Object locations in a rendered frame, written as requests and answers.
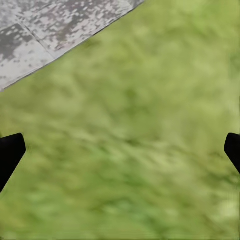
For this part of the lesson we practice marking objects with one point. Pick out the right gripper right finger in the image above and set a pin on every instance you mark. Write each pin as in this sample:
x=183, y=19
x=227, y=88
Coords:
x=232, y=149

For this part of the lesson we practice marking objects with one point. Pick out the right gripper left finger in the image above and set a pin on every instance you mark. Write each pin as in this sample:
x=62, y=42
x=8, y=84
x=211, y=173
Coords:
x=12, y=150

